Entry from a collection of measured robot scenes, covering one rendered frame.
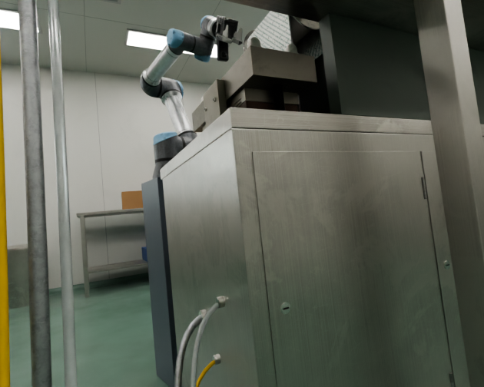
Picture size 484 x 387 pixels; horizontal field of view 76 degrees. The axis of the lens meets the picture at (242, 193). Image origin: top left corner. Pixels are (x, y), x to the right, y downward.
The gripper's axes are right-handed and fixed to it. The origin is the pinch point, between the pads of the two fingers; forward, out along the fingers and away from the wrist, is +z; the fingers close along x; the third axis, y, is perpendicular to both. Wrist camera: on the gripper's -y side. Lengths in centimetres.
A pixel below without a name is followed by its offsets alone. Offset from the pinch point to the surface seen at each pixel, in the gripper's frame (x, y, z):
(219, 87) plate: -26, -4, 53
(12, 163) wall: -133, -198, -275
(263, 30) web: -4.8, 8.2, 29.3
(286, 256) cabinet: -22, -25, 89
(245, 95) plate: -23, -3, 62
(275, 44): -4.8, 5.7, 37.8
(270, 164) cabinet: -23, -11, 77
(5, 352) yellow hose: -63, -18, 99
